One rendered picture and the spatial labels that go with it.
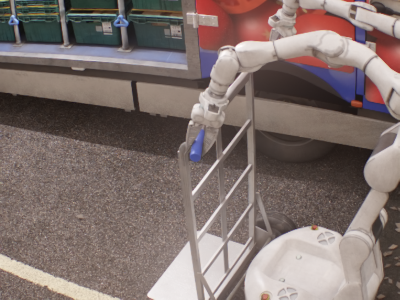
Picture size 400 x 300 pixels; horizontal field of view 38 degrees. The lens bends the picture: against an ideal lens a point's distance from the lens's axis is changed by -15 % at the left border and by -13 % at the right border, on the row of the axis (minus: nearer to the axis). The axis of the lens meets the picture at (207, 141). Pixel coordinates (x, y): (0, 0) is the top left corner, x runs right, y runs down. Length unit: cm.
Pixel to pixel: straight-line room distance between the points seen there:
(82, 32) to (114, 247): 136
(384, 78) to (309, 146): 207
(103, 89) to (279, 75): 111
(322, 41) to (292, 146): 206
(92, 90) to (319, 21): 155
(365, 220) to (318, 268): 59
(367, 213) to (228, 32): 141
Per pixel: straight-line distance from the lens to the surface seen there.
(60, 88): 415
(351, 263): 259
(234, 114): 370
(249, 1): 326
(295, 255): 304
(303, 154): 389
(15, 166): 428
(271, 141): 391
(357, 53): 188
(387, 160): 217
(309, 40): 192
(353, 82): 338
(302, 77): 342
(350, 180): 387
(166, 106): 384
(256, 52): 194
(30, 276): 353
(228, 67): 196
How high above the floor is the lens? 261
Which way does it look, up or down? 39 degrees down
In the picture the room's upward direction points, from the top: 5 degrees counter-clockwise
